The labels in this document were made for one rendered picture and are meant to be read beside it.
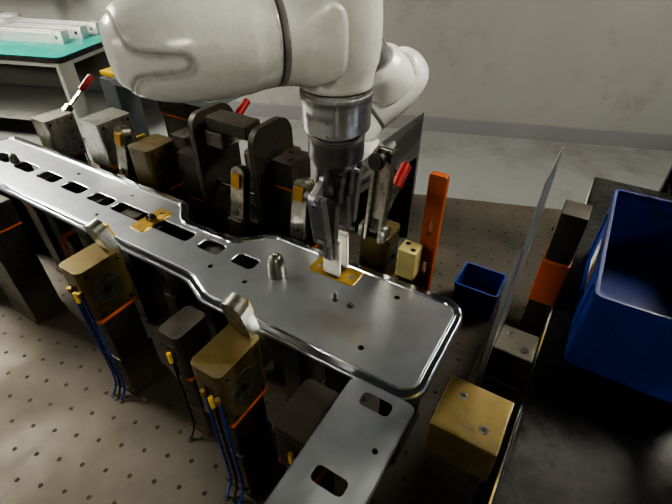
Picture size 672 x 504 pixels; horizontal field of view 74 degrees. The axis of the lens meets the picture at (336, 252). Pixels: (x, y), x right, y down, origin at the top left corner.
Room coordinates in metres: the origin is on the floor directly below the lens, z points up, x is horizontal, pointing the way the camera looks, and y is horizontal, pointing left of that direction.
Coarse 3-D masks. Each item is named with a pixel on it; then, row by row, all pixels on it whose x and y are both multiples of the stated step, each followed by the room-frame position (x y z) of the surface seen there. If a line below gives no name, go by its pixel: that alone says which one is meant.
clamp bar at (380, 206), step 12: (372, 156) 0.66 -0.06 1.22; (384, 156) 0.68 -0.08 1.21; (396, 156) 0.69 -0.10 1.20; (372, 168) 0.66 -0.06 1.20; (384, 168) 0.69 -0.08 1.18; (372, 180) 0.68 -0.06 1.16; (384, 180) 0.68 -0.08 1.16; (372, 192) 0.68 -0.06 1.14; (384, 192) 0.67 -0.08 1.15; (372, 204) 0.68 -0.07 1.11; (384, 204) 0.66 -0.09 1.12; (372, 216) 0.68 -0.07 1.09; (384, 216) 0.66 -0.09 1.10
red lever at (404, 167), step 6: (402, 162) 0.77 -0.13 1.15; (402, 168) 0.76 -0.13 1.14; (408, 168) 0.76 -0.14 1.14; (396, 174) 0.76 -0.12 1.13; (402, 174) 0.75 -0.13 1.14; (396, 180) 0.74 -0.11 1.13; (402, 180) 0.74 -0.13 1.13; (396, 186) 0.73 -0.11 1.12; (396, 192) 0.73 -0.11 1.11; (390, 204) 0.71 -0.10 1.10; (378, 222) 0.68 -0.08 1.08; (372, 228) 0.67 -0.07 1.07
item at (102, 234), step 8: (88, 224) 0.63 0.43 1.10; (96, 224) 0.64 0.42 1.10; (104, 224) 0.65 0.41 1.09; (88, 232) 0.64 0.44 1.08; (96, 232) 0.62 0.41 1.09; (104, 232) 0.63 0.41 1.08; (112, 232) 0.65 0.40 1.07; (96, 240) 0.64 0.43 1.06; (104, 240) 0.63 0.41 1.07; (112, 240) 0.64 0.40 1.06; (104, 248) 0.64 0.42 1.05; (112, 248) 0.64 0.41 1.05; (120, 248) 0.65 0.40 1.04; (128, 256) 0.67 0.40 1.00; (128, 264) 0.65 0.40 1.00
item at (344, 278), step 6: (318, 258) 0.58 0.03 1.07; (312, 264) 0.57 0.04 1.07; (312, 270) 0.56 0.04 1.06; (318, 270) 0.55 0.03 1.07; (342, 270) 0.55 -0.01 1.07; (348, 270) 0.55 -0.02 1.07; (354, 270) 0.55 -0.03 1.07; (330, 276) 0.54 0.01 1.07; (336, 276) 0.54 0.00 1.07; (342, 276) 0.54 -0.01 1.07; (348, 276) 0.54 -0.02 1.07; (354, 276) 0.54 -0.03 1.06; (360, 276) 0.54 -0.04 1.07; (342, 282) 0.53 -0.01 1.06; (348, 282) 0.52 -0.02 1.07; (354, 282) 0.52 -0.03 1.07
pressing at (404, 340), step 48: (0, 144) 1.18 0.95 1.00; (48, 192) 0.91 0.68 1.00; (96, 192) 0.91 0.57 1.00; (144, 192) 0.91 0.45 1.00; (144, 240) 0.72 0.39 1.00; (192, 240) 0.72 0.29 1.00; (240, 240) 0.72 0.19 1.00; (288, 240) 0.72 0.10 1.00; (192, 288) 0.59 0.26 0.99; (240, 288) 0.58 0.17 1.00; (288, 288) 0.58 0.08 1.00; (336, 288) 0.58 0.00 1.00; (384, 288) 0.58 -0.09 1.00; (288, 336) 0.47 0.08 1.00; (336, 336) 0.47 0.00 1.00; (384, 336) 0.47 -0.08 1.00; (432, 336) 0.47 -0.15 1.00; (384, 384) 0.38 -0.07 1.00
